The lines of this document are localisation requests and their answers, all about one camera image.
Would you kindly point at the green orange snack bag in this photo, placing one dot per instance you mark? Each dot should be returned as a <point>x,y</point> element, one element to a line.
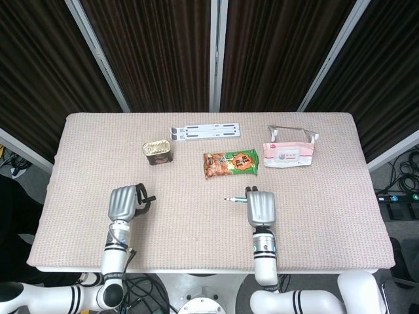
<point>230,162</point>

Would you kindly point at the black marker cap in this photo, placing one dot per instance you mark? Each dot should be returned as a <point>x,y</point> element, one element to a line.
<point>151,198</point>

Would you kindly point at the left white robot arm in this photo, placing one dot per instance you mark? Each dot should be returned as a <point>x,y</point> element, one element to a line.
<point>113,261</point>

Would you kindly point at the white folded laptop stand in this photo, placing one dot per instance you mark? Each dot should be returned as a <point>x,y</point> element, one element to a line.
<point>206,131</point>

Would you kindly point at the white robot torso base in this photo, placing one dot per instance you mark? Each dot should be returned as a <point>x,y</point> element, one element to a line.
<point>199,301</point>

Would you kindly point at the pink woven tablecloth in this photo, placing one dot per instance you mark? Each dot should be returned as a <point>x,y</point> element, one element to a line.
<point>196,235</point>

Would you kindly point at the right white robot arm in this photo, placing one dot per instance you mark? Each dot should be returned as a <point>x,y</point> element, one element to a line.
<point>265,258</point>

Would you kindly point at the pink wet wipes pack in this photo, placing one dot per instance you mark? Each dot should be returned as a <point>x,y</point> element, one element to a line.
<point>288,155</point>

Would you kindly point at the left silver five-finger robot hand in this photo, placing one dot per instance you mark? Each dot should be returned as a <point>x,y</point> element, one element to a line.
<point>122,202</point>

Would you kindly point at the grey partition frame post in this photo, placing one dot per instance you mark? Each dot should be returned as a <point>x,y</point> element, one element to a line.
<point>26,148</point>
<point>98,55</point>
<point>334,55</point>
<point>393,152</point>
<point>218,55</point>

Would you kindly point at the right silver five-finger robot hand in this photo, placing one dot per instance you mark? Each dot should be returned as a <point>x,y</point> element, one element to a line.
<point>262,207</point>

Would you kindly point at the metal stand with white tips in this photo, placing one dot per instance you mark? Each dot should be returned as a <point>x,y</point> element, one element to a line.
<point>294,131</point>

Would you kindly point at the black power strip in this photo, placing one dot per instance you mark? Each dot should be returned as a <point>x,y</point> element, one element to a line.
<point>397,197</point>

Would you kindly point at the black foot pedal box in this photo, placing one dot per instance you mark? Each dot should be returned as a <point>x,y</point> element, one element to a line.
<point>397,211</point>

